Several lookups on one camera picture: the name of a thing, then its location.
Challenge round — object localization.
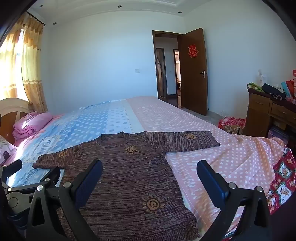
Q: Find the red paper door decoration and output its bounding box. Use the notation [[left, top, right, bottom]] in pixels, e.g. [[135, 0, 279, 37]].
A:
[[188, 44, 199, 58]]

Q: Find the red printed blanket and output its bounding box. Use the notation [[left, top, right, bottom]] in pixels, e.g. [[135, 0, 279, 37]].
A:
[[266, 146, 296, 215]]

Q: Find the green patterned cloth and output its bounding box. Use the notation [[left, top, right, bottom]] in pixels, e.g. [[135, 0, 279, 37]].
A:
[[246, 82, 264, 92]]

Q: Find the brown door frame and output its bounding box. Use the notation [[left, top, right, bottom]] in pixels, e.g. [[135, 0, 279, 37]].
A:
[[152, 30, 184, 108]]

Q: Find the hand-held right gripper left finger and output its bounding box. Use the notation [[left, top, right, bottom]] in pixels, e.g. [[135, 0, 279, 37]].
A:
[[26, 159, 103, 241]]

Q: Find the dark curtain rod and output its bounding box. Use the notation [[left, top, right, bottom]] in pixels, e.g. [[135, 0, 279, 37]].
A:
[[26, 11, 46, 26]]

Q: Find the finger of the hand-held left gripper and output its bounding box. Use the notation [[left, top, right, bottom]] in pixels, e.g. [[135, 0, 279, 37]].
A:
[[0, 159, 23, 183], [6, 166, 61, 194]]

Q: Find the cream wooden headboard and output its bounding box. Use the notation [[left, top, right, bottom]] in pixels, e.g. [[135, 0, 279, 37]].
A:
[[0, 97, 30, 145]]

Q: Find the yellow patterned curtain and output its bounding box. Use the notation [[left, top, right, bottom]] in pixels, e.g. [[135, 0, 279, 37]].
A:
[[0, 11, 48, 114]]

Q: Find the pink folded blanket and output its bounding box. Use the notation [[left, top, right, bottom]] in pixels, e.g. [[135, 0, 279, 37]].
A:
[[13, 111, 53, 141]]

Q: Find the red box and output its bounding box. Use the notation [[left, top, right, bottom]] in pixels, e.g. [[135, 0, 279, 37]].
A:
[[285, 70, 296, 98]]

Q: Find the red patterned bag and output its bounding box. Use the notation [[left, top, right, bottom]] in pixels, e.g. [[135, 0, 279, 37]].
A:
[[218, 116, 247, 135]]

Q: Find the brown knitted sweater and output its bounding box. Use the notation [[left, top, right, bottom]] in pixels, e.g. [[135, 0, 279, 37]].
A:
[[32, 131, 220, 240]]

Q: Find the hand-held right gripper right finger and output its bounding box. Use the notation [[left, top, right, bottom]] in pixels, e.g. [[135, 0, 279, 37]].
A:
[[196, 160, 273, 241]]

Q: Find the black bag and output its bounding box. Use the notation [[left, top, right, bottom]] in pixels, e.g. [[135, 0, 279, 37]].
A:
[[261, 83, 286, 100]]

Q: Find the brown wooden desk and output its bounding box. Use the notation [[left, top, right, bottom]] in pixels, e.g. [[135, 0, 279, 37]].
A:
[[245, 87, 296, 144]]

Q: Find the brown wooden door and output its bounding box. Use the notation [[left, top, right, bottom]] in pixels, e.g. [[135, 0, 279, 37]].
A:
[[181, 28, 208, 116]]

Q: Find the white purple pillow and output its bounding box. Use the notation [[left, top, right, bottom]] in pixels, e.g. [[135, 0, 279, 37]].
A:
[[0, 134, 18, 167]]

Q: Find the polka dot bed sheet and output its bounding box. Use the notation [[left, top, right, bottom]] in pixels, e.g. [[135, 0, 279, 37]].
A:
[[0, 96, 287, 241]]

